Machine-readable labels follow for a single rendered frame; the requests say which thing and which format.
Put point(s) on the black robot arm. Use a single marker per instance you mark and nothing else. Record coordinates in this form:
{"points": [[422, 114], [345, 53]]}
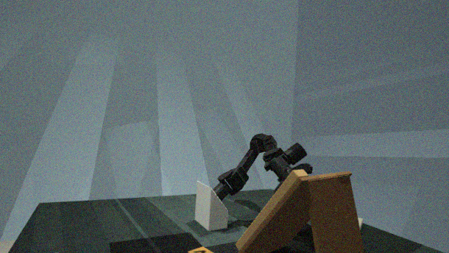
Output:
{"points": [[275, 160]]}

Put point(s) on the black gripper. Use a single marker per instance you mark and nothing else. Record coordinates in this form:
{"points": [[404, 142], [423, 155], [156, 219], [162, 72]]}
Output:
{"points": [[282, 175]]}

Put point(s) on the tan square letter tile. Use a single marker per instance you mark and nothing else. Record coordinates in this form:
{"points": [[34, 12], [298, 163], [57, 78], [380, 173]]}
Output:
{"points": [[200, 250]]}

